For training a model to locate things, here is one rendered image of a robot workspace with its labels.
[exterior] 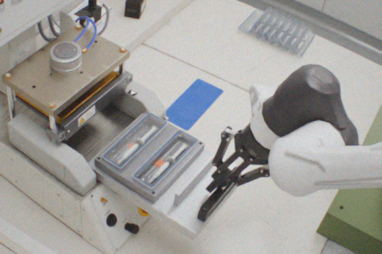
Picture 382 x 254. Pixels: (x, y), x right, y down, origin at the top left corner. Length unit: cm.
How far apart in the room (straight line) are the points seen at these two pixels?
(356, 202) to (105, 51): 74
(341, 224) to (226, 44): 87
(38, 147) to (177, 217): 35
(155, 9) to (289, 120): 121
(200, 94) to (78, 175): 68
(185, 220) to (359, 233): 50
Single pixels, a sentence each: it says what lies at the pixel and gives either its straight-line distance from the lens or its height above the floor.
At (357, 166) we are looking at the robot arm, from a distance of 78.
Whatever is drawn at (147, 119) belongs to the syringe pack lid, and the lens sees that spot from 129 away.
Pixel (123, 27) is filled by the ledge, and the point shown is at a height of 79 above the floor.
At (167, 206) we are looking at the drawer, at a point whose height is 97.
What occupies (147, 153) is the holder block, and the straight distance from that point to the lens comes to 122.
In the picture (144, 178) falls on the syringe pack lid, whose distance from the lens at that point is 117.
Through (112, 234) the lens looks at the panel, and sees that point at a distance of 132.
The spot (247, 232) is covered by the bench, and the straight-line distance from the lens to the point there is 143.
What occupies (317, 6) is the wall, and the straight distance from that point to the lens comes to 370.
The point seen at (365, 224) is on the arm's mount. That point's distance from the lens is 141.
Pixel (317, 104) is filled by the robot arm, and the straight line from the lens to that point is 87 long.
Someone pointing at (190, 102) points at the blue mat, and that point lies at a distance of 172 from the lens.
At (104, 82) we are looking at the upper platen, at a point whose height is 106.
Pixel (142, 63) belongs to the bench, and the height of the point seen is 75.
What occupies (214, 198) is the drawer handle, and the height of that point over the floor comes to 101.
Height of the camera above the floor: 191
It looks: 43 degrees down
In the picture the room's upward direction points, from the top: 10 degrees clockwise
